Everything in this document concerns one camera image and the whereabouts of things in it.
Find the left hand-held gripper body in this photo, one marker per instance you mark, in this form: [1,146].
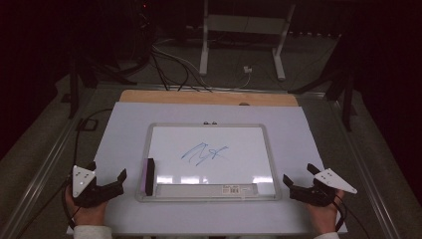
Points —
[87,194]

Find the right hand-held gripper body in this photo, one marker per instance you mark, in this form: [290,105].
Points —
[315,196]

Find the purple whiteboard eraser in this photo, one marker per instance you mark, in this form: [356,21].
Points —
[150,177]

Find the white framed whiteboard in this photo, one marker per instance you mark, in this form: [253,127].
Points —
[239,166]

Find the person's left hand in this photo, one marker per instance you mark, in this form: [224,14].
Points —
[88,215]

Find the person's right hand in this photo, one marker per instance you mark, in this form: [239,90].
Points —
[323,217]

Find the black stand legs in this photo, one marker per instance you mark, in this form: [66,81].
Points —
[73,89]
[346,99]

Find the wooden board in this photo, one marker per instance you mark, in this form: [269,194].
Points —
[199,98]

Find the white metal stand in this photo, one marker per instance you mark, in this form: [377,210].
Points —
[204,49]

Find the black square bracket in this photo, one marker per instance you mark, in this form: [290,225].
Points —
[87,124]

